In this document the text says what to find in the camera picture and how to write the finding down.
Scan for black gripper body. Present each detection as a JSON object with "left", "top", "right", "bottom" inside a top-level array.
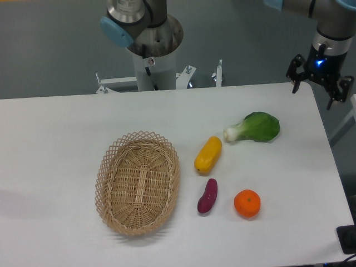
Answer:
[{"left": 304, "top": 46, "right": 347, "bottom": 83}]

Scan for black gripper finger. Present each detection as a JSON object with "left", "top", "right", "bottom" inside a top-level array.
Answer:
[
  {"left": 326, "top": 76, "right": 354, "bottom": 110},
  {"left": 286, "top": 54, "right": 306, "bottom": 93}
]

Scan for yellow mango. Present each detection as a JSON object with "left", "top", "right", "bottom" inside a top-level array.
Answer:
[{"left": 194, "top": 136, "right": 222, "bottom": 175}]

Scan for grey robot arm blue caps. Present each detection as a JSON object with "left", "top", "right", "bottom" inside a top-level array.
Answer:
[{"left": 100, "top": 1, "right": 355, "bottom": 102}]

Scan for green bok choy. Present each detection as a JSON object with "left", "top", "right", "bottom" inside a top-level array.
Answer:
[{"left": 223, "top": 112, "right": 280, "bottom": 142}]

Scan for orange mandarin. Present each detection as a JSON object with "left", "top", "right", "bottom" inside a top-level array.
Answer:
[{"left": 234, "top": 189, "right": 261, "bottom": 218}]

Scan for black device at table edge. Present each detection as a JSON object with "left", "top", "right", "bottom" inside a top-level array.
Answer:
[{"left": 336, "top": 225, "right": 355, "bottom": 254}]

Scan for purple sweet potato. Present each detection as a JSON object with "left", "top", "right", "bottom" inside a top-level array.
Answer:
[{"left": 197, "top": 178, "right": 218, "bottom": 214}]

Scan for woven wicker basket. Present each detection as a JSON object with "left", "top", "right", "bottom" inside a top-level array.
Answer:
[{"left": 95, "top": 131, "right": 180, "bottom": 236}]

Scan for white frame piece right edge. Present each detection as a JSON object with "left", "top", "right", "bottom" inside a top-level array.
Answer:
[{"left": 329, "top": 94, "right": 355, "bottom": 147}]

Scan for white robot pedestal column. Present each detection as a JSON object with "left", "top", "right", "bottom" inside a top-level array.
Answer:
[{"left": 127, "top": 15, "right": 184, "bottom": 92}]

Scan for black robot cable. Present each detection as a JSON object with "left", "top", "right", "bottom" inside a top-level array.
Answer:
[{"left": 141, "top": 43, "right": 160, "bottom": 91}]

